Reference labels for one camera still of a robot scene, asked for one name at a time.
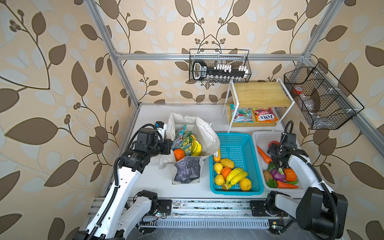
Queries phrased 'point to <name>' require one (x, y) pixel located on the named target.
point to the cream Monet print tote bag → (188, 170)
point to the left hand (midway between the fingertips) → (173, 141)
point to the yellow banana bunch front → (235, 176)
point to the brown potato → (267, 175)
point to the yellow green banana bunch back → (196, 147)
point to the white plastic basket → (262, 139)
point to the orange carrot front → (281, 185)
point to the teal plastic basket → (241, 148)
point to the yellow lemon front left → (219, 179)
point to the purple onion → (277, 175)
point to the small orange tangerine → (218, 159)
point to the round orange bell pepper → (179, 154)
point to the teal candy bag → (178, 138)
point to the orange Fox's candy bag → (265, 115)
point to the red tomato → (272, 142)
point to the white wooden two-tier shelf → (255, 104)
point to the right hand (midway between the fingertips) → (277, 154)
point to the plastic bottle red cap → (298, 90)
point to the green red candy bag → (242, 115)
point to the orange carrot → (266, 158)
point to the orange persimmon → (225, 171)
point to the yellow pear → (218, 167)
